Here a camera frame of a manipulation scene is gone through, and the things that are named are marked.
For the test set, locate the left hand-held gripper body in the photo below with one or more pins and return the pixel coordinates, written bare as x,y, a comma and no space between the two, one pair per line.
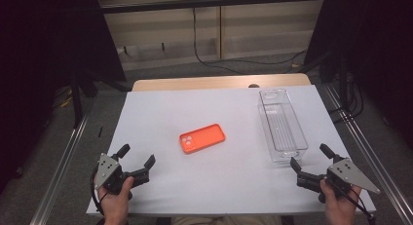
108,173

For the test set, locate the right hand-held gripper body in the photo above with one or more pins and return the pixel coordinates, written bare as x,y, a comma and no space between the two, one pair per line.
347,173

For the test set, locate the orange phone case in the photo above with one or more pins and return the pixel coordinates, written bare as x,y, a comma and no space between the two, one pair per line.
204,138

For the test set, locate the person's left hand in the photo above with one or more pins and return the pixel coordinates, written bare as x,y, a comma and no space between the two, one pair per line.
117,205

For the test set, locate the person's right hand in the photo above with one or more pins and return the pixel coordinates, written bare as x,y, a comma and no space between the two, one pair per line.
339,208

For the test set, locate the clear plastic container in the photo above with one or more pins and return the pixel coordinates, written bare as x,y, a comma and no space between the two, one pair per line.
282,127

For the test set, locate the white table cover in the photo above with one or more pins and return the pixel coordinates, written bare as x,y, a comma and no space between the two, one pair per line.
211,179

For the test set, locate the black metal stand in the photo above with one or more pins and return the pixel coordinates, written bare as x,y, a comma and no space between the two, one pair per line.
77,101

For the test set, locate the black curtain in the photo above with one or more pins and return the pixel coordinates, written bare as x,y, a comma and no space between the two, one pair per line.
383,56
42,56

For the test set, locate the black horizontal bar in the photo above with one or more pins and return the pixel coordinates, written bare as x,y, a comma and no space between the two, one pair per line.
211,2

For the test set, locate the aluminium floor rail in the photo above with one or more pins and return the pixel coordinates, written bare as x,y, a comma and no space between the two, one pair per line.
61,173
373,153

